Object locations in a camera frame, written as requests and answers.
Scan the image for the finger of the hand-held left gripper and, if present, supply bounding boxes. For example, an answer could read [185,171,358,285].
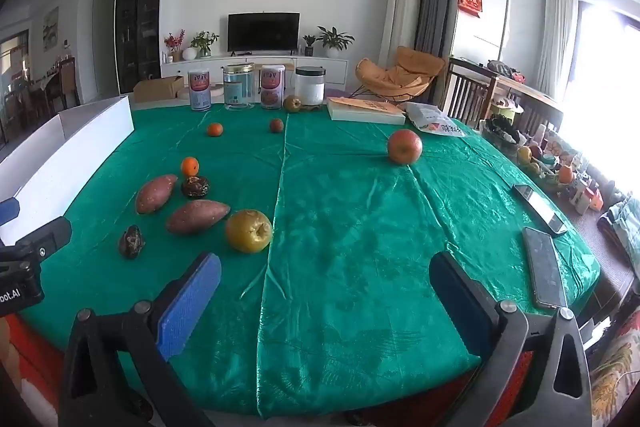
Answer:
[19,216,73,259]
[0,198,21,225]

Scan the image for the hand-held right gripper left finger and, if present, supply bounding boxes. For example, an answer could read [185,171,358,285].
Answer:
[59,252,222,427]

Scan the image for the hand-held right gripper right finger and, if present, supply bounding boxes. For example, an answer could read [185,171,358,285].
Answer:
[429,251,593,427]

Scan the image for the red sweet potato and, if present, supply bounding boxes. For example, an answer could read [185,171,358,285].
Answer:
[166,200,231,236]
[135,174,179,215]

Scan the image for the large yellow pear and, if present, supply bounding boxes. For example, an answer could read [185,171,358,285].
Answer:
[225,209,273,254]

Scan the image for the white cardboard box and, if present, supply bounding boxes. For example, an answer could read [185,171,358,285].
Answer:
[0,97,135,248]

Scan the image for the brown egg-shaped fruit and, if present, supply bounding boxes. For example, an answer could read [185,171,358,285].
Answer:
[387,129,423,166]

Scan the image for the red patterned cloth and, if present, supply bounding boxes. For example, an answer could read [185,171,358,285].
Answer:
[0,314,71,427]

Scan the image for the black smartphone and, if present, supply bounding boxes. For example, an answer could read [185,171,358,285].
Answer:
[512,183,568,236]
[522,227,568,309]

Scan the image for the wooden dining table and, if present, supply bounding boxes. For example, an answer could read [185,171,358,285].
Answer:
[5,74,58,122]

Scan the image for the green tablecloth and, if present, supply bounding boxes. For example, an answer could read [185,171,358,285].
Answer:
[20,99,601,420]

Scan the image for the wooden dining chair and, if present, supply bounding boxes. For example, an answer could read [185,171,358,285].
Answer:
[56,57,81,108]

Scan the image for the clutter of bottles and packets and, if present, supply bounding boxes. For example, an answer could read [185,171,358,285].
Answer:
[515,127,606,215]

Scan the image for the floral patterned cushion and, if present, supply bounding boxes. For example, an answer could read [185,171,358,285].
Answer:
[587,317,640,427]

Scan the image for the black bag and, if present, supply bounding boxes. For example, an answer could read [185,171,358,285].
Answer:
[480,114,523,148]

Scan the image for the brown cardboard box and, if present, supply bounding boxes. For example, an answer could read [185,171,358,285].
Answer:
[132,76,185,104]

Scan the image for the folded clothes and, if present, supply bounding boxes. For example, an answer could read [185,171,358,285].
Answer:
[597,197,640,258]

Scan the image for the white plastic bag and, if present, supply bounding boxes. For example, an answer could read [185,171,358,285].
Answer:
[403,102,468,138]

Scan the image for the green pot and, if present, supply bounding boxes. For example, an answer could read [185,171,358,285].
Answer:
[490,99,523,120]

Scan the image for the printed tin can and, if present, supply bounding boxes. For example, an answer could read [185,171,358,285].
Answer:
[188,70,212,112]
[260,64,286,110]

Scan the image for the dark wooden chair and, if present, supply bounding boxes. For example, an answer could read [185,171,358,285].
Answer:
[445,57,501,125]

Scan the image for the flat white and orange box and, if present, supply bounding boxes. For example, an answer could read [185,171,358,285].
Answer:
[326,97,407,126]

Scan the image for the glass jar with gold lid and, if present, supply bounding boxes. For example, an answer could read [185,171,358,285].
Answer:
[222,63,256,111]

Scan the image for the wooden side desk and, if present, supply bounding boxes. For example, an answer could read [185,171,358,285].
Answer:
[487,67,566,132]

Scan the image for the red flower arrangement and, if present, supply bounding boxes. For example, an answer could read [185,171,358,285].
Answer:
[164,30,186,62]

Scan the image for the orange lounge chair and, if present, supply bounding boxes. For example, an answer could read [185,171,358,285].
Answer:
[355,46,446,102]

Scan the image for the dark display cabinet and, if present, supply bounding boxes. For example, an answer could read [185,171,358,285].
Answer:
[114,0,168,94]

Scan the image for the green potted plant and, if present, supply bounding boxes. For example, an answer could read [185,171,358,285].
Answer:
[190,31,220,58]

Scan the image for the white jar with black lid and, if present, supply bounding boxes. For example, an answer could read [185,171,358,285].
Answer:
[295,66,327,108]

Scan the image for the white television cabinet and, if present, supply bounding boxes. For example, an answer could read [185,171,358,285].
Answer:
[160,54,348,86]

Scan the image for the black television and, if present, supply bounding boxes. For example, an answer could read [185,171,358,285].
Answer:
[227,12,301,54]

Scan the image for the large leafy potted plant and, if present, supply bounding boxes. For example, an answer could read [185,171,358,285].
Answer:
[317,26,355,58]

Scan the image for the covered standing air conditioner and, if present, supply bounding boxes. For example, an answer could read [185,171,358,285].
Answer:
[378,0,423,68]

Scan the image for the white curtain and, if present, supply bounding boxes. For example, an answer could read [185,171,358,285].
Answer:
[537,0,581,108]

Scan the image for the framed wall painting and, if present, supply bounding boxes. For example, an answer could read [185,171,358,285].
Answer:
[42,7,60,52]

